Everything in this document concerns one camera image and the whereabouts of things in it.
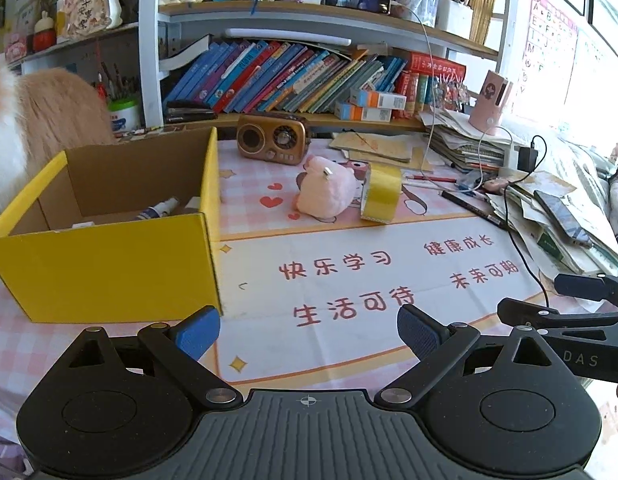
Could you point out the checkered cardboard lid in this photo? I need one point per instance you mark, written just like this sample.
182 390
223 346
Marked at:
149 130

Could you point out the small pink case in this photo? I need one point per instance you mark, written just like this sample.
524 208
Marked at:
499 186

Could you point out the white charger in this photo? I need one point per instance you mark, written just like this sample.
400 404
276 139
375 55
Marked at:
511 156

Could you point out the pink alphabet wall poster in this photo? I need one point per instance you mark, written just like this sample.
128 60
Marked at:
549 55

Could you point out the brown paper envelopes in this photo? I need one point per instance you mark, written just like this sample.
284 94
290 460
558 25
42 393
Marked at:
379 147

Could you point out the small pink box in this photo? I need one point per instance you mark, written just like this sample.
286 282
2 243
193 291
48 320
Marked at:
16 46

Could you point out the green lid jar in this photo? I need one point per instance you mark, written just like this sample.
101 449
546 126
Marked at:
125 117

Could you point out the stack of yellow books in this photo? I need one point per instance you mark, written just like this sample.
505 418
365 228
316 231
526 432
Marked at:
481 7

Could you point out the black charger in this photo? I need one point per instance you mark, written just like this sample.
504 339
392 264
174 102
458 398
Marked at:
528 159

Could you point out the clear plastic organizer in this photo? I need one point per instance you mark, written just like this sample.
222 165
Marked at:
416 7

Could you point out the black stapler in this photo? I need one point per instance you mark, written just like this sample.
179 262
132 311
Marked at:
189 112

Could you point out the pile of loose papers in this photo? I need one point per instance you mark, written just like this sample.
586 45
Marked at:
534 230

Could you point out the thick red dictionary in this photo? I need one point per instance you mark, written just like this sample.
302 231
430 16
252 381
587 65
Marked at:
436 64

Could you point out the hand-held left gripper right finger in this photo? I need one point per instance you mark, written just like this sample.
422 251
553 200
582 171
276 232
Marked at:
419 332

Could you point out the white light bar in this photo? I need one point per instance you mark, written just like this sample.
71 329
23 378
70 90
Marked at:
289 37

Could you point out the blue grey clip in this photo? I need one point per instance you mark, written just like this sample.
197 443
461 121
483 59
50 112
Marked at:
471 181

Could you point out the black pen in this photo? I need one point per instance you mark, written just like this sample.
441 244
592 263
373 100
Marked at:
469 206

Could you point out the white plug adapter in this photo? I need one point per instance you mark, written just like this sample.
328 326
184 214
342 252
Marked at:
191 204

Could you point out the row of blue books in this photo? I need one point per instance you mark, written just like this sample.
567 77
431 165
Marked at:
279 77

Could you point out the white pen holder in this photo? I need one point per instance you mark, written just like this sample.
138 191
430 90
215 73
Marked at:
454 17

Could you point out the white bottle with blue label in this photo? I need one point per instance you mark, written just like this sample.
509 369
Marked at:
156 210

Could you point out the pink desk device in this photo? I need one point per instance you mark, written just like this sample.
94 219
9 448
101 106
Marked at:
489 105

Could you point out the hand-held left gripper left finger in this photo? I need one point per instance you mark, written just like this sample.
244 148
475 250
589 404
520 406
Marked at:
196 332

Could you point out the white bookshelf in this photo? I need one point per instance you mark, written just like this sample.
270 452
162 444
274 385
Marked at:
149 60

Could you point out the red apple ornament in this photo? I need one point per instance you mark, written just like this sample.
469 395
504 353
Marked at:
45 35

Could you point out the yellow cardboard box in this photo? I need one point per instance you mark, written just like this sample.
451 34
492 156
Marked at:
114 270

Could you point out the stack of notebooks and papers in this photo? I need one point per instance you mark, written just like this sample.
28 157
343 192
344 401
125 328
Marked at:
464 142

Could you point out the yellow tape roll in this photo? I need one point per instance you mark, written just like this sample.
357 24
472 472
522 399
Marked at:
381 195

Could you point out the pink white ceramic figurine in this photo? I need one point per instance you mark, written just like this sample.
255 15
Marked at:
91 5

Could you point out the brown retro radio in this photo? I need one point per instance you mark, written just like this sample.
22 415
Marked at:
274 140

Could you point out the red pencil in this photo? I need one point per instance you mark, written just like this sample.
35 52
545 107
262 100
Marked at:
431 178

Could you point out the pink plush toy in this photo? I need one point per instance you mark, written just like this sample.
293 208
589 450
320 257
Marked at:
326 190

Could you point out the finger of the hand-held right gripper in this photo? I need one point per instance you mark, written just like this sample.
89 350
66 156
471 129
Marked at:
524 314
581 287

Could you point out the orange fluffy cat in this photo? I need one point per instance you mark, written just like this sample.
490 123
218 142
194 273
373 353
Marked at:
49 115

